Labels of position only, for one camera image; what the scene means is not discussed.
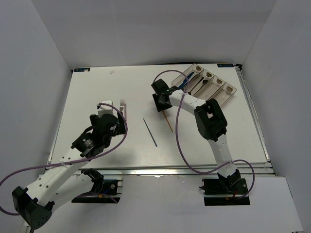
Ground black spoon long handle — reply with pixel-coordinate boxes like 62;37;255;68
190;77;204;94

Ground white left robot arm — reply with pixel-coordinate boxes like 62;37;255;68
12;113;126;230

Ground right blue corner marker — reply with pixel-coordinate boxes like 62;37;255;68
217;63;234;68

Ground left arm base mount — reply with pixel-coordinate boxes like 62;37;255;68
71;168;123;204

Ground blue knife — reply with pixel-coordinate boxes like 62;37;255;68
179;72;194;89

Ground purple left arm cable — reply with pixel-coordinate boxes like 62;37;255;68
0;103;129;216

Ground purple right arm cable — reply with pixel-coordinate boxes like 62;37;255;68
153;70;256;200

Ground green handled fork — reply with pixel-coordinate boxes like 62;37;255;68
119;99;125;112

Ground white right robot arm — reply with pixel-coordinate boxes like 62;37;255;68
151;79;241;194

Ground smoky clear divided organizer tray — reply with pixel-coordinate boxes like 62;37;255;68
171;63;237;106

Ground blue chopstick lower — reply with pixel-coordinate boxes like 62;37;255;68
143;118;157;147

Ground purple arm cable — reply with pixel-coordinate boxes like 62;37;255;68
0;103;129;216
153;70;256;200

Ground aluminium table edge rail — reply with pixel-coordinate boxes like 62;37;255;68
74;161;276;177

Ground left blue corner marker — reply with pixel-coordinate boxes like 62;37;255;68
73;67;90;72

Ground blue corner marker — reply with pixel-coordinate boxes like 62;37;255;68
73;67;90;72
217;63;234;68

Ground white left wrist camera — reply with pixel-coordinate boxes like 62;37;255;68
97;100;114;118

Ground orange chopstick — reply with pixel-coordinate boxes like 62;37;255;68
162;110;173;133

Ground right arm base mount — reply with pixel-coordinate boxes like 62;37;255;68
199;179;250;206

